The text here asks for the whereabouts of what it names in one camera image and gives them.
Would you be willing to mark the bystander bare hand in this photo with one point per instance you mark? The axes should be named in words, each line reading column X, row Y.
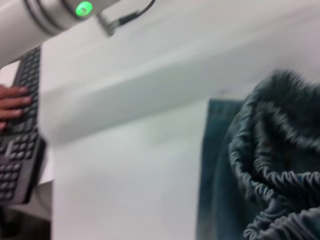
column 12, row 105

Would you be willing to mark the blue denim shorts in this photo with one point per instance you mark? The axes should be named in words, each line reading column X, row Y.
column 262, row 162

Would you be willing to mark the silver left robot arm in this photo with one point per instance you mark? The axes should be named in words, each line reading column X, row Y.
column 37, row 15

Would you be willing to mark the black computer keyboard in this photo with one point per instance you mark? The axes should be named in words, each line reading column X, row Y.
column 21, row 130

